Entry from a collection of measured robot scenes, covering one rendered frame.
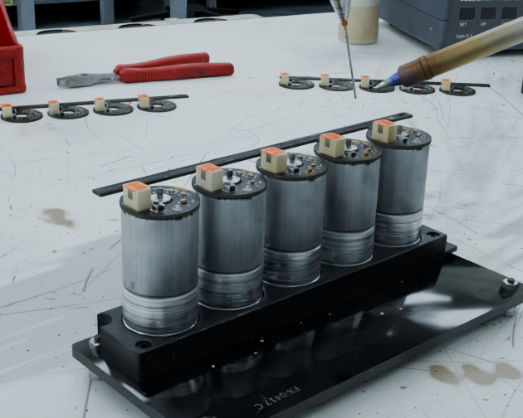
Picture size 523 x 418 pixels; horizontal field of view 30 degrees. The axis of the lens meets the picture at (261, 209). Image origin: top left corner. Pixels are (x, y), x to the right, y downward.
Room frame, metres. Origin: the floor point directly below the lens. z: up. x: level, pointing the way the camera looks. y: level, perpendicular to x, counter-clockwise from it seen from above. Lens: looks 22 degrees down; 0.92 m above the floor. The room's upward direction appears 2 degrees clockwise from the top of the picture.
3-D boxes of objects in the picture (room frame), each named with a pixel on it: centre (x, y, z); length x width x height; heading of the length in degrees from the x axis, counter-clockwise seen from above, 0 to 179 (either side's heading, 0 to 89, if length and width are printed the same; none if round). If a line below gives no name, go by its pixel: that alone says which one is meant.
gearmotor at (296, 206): (0.31, -0.01, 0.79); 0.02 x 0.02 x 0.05
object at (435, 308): (0.30, -0.02, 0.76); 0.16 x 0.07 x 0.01; 132
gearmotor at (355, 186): (0.33, -0.03, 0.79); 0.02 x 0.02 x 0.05
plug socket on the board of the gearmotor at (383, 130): (0.35, -0.05, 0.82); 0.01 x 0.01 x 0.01; 42
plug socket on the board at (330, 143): (0.33, -0.02, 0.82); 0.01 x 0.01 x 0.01; 42
